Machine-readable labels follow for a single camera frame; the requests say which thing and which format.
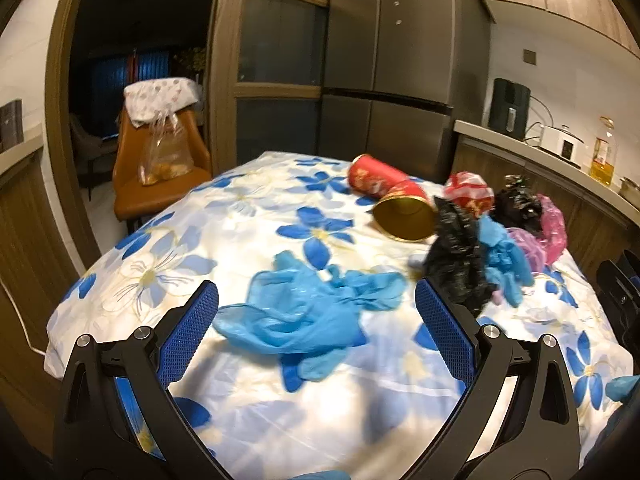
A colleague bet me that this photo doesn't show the orange chair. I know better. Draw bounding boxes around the orange chair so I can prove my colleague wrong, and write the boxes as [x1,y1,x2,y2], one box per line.
[114,107,213,222]

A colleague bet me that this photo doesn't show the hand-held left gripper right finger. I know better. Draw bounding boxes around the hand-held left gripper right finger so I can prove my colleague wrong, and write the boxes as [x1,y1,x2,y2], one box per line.
[415,277,583,480]

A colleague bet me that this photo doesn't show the wooden glass door cabinet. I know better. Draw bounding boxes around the wooden glass door cabinet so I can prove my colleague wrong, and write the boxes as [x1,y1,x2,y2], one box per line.
[207,0,331,177]

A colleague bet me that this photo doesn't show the kitchen counter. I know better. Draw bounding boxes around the kitchen counter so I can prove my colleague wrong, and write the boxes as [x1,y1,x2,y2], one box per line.
[452,120,640,281]

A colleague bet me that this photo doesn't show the person's right hand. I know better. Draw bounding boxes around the person's right hand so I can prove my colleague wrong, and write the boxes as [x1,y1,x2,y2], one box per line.
[606,375,640,406]

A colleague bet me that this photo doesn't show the cooking oil bottle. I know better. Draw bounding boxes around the cooking oil bottle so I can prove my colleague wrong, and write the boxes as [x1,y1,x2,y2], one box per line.
[590,116,619,183]

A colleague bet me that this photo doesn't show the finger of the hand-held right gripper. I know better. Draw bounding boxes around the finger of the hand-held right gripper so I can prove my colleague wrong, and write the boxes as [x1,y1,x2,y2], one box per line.
[596,249,640,347]

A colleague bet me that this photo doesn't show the red cup with gold inside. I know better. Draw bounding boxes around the red cup with gold inside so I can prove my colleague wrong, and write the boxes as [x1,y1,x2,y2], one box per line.
[372,180,440,243]

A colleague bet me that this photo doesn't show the blue curtains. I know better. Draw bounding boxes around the blue curtains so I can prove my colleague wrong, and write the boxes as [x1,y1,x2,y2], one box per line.
[90,50,172,137]

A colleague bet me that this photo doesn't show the black air fryer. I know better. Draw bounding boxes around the black air fryer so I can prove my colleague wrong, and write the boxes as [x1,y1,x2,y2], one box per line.
[487,78,532,136]

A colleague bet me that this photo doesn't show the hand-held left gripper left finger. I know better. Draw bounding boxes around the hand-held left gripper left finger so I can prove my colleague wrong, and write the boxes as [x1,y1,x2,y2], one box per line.
[52,280,236,480]

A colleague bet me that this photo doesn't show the crumpled red plastic bag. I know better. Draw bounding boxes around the crumpled red plastic bag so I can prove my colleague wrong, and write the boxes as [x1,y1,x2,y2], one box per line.
[444,171,495,220]

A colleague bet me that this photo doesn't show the crumpled blue disposable glove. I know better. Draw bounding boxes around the crumpled blue disposable glove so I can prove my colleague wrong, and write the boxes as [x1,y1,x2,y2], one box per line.
[327,265,408,311]

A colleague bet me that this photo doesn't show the large blue disposable glove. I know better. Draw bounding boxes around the large blue disposable glove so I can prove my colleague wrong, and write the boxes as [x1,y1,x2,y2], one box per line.
[212,250,367,385]

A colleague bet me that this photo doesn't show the grey steel refrigerator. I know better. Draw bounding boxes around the grey steel refrigerator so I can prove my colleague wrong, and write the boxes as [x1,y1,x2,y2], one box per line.
[320,0,493,184]

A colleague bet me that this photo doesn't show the pink plastic bag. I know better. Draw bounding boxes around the pink plastic bag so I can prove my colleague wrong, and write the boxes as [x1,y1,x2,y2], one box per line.
[534,195,569,266]

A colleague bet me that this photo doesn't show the crumpled black plastic bag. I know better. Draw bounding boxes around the crumpled black plastic bag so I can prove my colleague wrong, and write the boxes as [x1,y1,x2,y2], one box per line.
[424,196,498,318]
[492,175,544,236]

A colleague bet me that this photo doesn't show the black power cable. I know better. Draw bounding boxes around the black power cable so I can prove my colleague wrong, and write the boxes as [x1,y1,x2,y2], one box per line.
[524,95,552,143]

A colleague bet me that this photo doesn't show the dotted white cloth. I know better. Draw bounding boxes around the dotted white cloth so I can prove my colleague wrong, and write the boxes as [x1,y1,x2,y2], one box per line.
[123,77,199,128]

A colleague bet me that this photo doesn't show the floral blue white tablecloth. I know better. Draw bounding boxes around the floral blue white tablecloth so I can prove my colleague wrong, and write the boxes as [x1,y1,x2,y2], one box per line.
[44,150,635,480]

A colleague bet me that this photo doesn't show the wooden door frame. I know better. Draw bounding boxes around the wooden door frame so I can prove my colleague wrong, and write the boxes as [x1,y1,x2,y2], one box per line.
[44,0,103,273]

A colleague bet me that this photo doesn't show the dark chair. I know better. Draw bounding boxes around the dark chair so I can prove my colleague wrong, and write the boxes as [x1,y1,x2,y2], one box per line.
[69,112,119,183]

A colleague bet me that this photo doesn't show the clear bag of oranges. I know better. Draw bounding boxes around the clear bag of oranges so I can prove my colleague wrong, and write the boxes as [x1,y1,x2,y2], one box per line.
[137,112,196,187]

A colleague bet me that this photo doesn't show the small red paper cup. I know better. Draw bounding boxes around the small red paper cup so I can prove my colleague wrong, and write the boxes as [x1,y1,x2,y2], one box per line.
[348,154,416,198]

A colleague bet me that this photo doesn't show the white electric cooker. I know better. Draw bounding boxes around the white electric cooker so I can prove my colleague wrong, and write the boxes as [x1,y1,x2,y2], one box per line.
[537,125,586,169]

